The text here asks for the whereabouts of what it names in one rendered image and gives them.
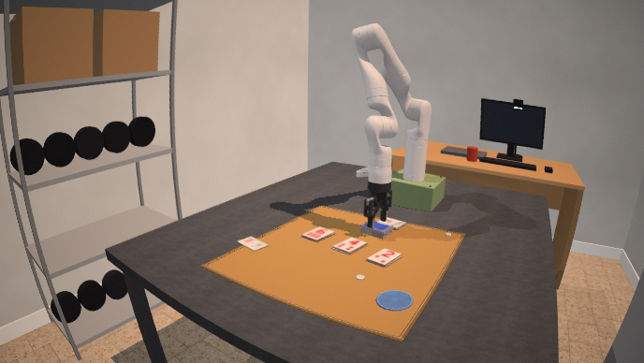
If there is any blue round disc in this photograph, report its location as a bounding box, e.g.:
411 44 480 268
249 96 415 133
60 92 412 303
376 290 413 311

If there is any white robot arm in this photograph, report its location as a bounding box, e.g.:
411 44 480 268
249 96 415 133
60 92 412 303
351 23 432 183

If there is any white card with red markings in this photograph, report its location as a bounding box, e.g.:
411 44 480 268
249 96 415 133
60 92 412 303
302 227 335 241

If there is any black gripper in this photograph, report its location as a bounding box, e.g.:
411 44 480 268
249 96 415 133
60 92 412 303
364 181 392 229

